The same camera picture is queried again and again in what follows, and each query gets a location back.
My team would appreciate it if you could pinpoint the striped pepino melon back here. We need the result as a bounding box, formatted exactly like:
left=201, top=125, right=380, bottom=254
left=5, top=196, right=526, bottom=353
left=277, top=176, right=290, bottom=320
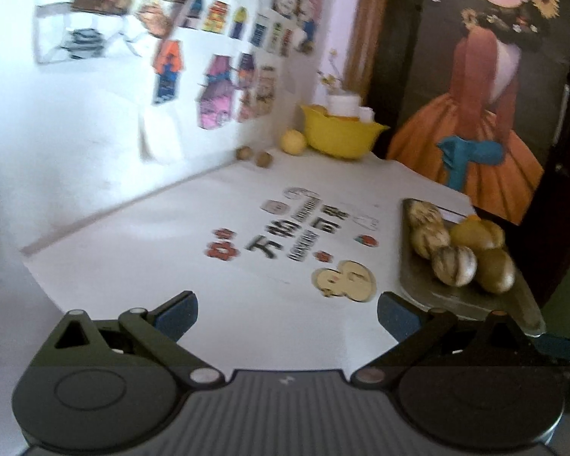
left=431, top=246, right=478, bottom=287

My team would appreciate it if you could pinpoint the striped pepino melon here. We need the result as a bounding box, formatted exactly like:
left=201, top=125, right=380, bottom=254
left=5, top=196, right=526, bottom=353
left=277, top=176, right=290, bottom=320
left=431, top=246, right=478, bottom=287
left=407, top=200, right=444, bottom=228
left=411, top=223, right=451, bottom=260

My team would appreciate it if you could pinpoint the brown kiwi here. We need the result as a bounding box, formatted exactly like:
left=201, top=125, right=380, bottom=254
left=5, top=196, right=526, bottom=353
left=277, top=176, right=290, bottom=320
left=476, top=248, right=516, bottom=295

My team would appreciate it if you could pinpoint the green pear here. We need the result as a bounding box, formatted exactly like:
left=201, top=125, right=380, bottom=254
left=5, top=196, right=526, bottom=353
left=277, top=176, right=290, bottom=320
left=450, top=220, right=494, bottom=252

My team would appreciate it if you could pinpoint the striped pepino melon front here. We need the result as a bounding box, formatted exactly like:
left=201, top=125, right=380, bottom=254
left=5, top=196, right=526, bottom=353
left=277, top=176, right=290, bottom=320
left=407, top=200, right=444, bottom=228

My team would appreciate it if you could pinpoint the green-brown pear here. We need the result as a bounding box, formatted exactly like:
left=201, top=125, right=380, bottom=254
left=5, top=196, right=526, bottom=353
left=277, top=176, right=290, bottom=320
left=481, top=219, right=505, bottom=248

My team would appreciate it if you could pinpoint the metal tray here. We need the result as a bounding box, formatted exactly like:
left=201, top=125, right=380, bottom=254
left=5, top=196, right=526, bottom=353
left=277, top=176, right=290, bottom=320
left=399, top=199, right=546, bottom=338

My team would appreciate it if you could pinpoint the yellow plastic bowl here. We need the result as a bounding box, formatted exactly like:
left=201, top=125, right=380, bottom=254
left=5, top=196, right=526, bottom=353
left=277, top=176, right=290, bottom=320
left=301, top=105, right=388, bottom=161

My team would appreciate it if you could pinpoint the small white cup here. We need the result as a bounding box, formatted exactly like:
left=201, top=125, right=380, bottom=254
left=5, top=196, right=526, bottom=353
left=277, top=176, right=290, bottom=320
left=359, top=107, right=375, bottom=124

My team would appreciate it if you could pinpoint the yellow lemon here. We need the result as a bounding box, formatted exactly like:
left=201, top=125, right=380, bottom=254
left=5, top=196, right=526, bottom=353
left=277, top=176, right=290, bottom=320
left=280, top=129, right=307, bottom=155

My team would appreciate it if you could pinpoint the white orange cup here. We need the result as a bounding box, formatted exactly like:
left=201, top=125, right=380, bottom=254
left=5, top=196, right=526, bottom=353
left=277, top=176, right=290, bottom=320
left=326, top=91, right=361, bottom=119

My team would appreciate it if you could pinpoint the yellow dried flower sprig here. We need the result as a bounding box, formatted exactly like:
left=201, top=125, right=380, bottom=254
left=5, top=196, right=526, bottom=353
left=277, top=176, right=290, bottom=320
left=318, top=48, right=343, bottom=95

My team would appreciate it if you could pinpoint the houses drawing paper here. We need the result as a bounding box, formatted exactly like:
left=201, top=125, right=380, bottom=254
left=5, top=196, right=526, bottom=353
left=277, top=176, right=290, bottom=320
left=136, top=0, right=306, bottom=161

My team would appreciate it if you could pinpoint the coloured scene drawing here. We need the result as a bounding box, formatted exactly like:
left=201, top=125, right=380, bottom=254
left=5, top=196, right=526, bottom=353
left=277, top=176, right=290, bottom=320
left=33, top=0, right=268, bottom=65

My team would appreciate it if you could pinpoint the cartoon kids drawing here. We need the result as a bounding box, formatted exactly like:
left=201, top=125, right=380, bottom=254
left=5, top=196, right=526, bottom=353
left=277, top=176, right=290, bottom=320
left=269, top=0, right=332, bottom=56

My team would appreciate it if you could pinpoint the wooden door frame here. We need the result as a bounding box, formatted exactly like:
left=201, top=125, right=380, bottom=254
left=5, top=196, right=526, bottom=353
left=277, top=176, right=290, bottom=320
left=344, top=0, right=388, bottom=102

